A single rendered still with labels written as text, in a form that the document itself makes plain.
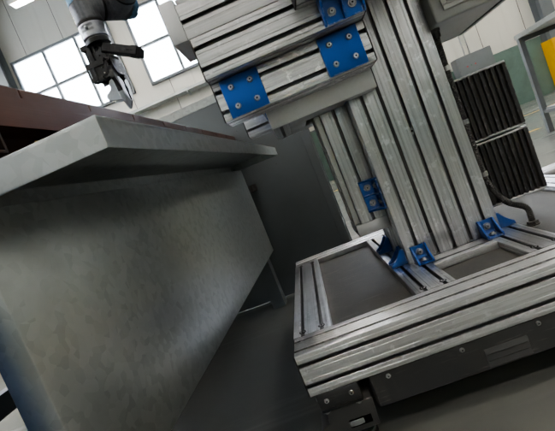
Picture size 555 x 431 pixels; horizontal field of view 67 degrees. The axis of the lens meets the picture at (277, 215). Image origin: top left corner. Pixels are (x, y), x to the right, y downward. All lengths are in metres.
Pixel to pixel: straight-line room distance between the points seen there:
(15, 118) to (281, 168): 1.49
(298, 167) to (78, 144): 1.66
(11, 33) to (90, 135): 12.30
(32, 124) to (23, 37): 11.82
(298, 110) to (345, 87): 0.12
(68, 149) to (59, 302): 0.19
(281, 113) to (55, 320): 0.71
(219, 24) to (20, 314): 0.68
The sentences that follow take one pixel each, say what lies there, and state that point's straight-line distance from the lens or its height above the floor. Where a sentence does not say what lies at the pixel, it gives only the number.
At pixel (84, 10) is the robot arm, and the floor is 1.20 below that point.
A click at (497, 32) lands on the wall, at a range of 11.54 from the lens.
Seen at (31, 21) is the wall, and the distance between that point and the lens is 12.50.
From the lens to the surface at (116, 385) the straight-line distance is 0.58.
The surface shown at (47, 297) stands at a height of 0.54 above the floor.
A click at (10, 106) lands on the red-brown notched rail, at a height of 0.80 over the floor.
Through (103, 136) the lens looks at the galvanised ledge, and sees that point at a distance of 0.40.
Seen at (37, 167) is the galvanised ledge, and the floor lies 0.66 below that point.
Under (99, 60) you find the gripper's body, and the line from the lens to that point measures 1.36.
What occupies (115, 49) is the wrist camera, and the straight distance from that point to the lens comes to 1.36.
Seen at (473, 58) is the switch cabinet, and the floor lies 1.37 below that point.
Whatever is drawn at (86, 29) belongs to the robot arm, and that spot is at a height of 1.15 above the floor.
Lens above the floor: 0.57
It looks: 5 degrees down
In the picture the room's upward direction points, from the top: 22 degrees counter-clockwise
